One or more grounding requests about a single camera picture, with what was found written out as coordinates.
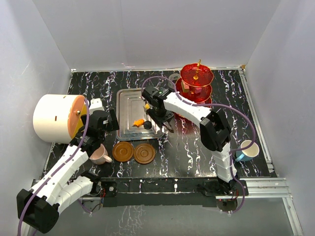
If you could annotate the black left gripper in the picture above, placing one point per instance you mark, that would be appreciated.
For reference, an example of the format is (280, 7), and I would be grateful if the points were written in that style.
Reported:
(113, 126)

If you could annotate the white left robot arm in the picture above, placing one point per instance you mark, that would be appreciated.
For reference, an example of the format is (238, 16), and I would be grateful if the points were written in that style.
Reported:
(41, 206)

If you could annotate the orange fish shaped pastry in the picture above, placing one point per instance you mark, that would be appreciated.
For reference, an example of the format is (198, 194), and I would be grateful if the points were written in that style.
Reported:
(138, 123)

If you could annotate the brown wooden coaster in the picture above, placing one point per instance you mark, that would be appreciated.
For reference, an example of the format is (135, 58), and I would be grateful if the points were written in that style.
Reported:
(144, 153)
(123, 151)

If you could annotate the green striped macaron cake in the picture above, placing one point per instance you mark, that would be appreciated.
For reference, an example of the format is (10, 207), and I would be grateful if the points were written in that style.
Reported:
(185, 87)

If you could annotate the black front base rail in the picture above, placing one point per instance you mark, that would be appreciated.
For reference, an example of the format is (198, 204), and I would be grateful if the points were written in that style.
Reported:
(171, 191)

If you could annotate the blue ceramic cup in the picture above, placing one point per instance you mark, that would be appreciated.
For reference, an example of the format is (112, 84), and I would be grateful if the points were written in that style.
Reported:
(247, 154)

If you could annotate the red three-tier cake stand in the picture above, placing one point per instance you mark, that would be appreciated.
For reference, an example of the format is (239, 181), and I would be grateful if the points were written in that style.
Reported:
(196, 75)

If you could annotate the brown wooden coaster left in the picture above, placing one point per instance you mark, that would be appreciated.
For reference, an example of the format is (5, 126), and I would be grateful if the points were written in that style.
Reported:
(123, 151)

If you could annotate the clear tape roll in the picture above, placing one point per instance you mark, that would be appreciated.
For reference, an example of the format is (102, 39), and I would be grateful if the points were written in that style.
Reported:
(174, 77)

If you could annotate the pink ceramic cup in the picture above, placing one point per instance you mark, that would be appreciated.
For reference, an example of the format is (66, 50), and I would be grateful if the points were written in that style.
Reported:
(100, 156)

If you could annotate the white cylindrical drum container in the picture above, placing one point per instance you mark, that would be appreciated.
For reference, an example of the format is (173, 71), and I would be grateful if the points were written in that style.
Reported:
(57, 117)

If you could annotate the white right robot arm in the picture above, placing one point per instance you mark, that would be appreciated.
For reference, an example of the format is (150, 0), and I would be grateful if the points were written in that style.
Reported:
(214, 128)

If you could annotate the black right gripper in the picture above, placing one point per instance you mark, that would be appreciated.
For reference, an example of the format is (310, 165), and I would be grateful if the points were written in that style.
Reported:
(168, 116)

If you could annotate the dark chocolate cookie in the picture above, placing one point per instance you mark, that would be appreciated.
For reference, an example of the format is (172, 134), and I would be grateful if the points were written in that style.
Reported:
(147, 124)

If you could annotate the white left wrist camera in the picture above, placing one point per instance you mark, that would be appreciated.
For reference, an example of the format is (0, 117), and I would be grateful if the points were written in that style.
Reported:
(95, 105)

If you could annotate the aluminium frame rail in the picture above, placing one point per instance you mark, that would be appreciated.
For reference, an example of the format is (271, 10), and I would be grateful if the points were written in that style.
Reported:
(270, 187)

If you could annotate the silver metal serving tongs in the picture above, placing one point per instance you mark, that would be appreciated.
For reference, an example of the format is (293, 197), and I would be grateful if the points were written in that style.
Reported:
(161, 117)

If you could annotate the pink square cake block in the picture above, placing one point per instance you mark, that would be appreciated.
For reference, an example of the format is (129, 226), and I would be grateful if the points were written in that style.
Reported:
(197, 90)

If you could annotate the brown wooden coaster right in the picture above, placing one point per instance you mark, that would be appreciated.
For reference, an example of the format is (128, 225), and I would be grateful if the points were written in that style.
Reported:
(144, 153)

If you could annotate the silver metal tray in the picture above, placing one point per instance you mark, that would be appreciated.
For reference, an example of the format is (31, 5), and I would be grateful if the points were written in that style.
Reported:
(130, 108)

